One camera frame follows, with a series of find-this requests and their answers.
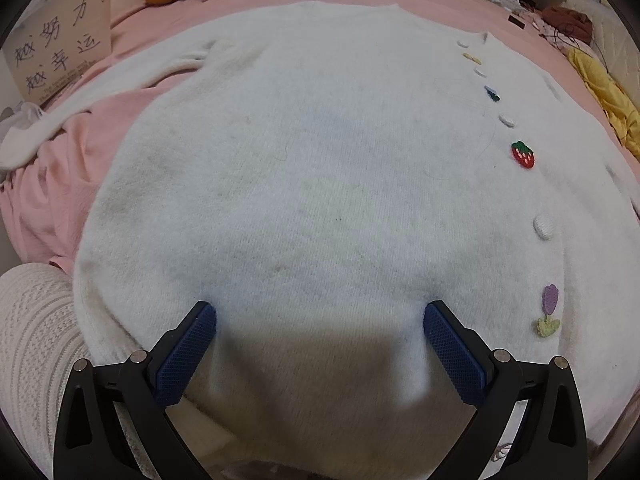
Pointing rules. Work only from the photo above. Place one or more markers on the white fluffy cardigan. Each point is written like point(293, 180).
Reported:
point(318, 369)

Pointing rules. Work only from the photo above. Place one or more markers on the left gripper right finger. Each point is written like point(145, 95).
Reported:
point(551, 439)

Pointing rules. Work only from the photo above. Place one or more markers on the person's white knit leg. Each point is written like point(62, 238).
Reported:
point(40, 341)

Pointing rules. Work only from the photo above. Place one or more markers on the white paper bag with writing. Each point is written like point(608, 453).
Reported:
point(55, 44)

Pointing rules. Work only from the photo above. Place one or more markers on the dark red cloth bundle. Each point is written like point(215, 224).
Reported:
point(570, 22)

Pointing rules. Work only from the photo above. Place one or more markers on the small black box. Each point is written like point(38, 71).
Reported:
point(515, 21)

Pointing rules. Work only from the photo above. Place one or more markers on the pink bed sheet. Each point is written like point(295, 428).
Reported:
point(338, 130)

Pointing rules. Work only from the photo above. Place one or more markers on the yellow pillow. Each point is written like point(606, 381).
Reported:
point(621, 112)

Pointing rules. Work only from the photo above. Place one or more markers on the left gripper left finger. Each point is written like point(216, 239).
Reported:
point(89, 441)

